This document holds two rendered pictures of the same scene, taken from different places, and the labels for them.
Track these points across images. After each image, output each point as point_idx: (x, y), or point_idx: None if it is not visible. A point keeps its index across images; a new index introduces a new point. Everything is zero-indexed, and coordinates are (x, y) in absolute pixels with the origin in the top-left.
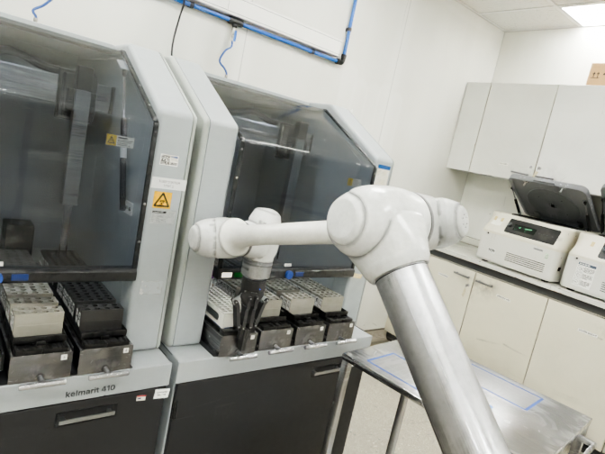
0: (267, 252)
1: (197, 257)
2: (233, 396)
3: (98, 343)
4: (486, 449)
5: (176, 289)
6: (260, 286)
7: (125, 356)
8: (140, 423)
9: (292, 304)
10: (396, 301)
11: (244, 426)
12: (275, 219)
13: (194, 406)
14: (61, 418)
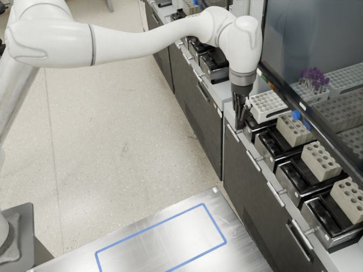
0: (228, 59)
1: None
2: (244, 160)
3: (203, 58)
4: None
5: None
6: (232, 86)
7: (209, 75)
8: (215, 119)
9: (304, 151)
10: None
11: (249, 189)
12: (232, 30)
13: (230, 139)
14: (200, 84)
